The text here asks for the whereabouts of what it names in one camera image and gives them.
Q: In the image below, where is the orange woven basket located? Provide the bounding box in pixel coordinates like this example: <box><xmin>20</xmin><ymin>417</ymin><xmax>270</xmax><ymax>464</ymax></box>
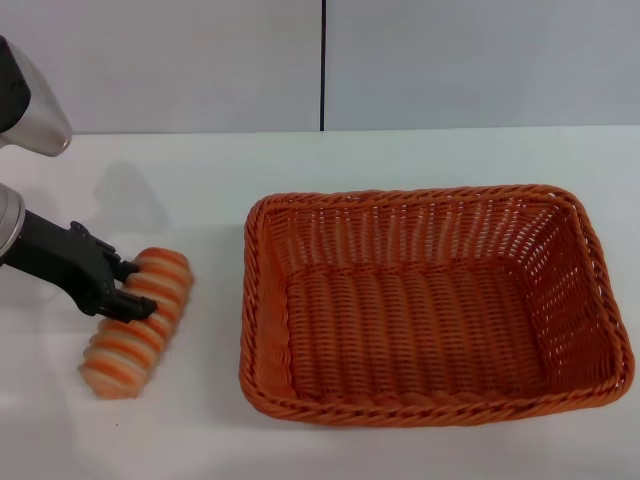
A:
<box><xmin>238</xmin><ymin>183</ymin><xmax>633</xmax><ymax>429</ymax></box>

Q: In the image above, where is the orange striped bread loaf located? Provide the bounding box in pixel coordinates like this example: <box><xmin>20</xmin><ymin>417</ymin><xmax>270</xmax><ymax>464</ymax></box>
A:
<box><xmin>77</xmin><ymin>246</ymin><xmax>195</xmax><ymax>402</ymax></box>

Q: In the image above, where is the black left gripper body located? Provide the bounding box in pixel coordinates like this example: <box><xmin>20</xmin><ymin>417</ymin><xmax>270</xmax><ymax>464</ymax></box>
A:
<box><xmin>3</xmin><ymin>208</ymin><xmax>124</xmax><ymax>317</ymax></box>

